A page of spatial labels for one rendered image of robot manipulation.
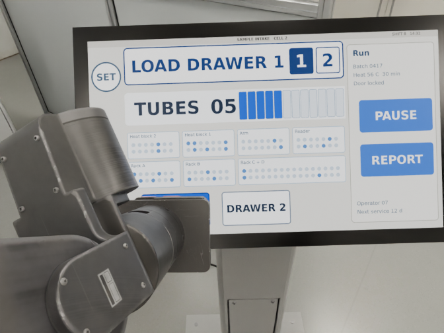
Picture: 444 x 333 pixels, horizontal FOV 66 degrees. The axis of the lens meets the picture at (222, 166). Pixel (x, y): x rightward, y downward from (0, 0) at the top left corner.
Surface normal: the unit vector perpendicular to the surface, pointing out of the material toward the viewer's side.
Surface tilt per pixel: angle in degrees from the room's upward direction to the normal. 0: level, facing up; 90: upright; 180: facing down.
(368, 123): 50
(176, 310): 0
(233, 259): 90
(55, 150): 61
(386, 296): 0
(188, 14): 90
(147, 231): 57
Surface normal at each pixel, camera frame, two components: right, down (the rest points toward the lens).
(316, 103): 0.00, 0.00
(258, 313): 0.01, 0.65
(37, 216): -0.31, 0.11
